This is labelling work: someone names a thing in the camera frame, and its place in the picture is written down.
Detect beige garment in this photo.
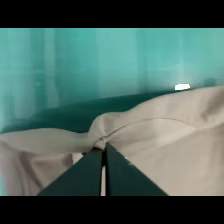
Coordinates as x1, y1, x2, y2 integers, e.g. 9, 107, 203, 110
0, 85, 224, 197

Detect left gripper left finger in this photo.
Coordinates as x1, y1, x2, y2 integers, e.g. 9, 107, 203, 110
37, 148, 104, 197

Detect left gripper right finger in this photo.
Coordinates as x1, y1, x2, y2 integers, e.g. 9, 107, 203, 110
105, 142, 168, 197

